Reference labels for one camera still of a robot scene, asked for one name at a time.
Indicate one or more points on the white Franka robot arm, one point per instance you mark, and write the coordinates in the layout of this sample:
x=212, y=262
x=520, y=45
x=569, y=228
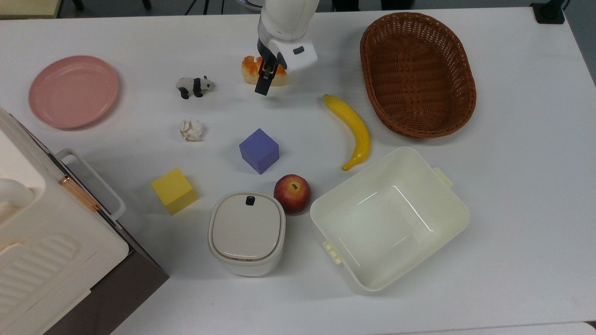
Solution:
x=286, y=18

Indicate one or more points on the purple cube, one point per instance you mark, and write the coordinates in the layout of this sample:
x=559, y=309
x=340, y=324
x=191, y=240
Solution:
x=259, y=151

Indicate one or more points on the white plastic tub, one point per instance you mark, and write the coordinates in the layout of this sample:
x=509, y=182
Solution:
x=389, y=223

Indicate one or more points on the light wooden desk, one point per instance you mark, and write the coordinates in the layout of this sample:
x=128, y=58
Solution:
x=28, y=8

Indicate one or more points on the yellow cube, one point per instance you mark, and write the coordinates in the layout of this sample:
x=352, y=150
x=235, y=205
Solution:
x=174, y=190

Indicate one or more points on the panda figurine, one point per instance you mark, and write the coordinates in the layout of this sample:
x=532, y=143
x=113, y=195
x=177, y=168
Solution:
x=193, y=86

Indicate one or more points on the brown wicker basket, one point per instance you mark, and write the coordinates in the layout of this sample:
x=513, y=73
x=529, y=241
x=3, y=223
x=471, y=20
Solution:
x=416, y=74

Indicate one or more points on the yellow banana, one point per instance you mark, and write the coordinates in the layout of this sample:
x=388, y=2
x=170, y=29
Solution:
x=356, y=125

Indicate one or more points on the crumpled white paper ball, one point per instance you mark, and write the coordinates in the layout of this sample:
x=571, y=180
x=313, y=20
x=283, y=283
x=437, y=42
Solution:
x=192, y=130

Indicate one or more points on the orange glazed bread roll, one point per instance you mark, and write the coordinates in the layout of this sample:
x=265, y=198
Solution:
x=249, y=70

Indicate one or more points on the cream toy cabinet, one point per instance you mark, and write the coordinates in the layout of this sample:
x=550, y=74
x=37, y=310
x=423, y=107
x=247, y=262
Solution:
x=46, y=260

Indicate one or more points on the white lidded desktop bin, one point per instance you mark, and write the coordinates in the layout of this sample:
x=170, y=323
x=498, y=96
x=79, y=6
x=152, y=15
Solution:
x=247, y=230

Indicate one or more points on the pink plate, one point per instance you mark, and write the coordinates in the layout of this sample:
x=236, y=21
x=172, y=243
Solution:
x=73, y=92

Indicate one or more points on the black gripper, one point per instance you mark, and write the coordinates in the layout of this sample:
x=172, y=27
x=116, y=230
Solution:
x=263, y=50

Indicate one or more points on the red apple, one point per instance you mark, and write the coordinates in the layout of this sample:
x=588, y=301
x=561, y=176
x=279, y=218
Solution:
x=292, y=194

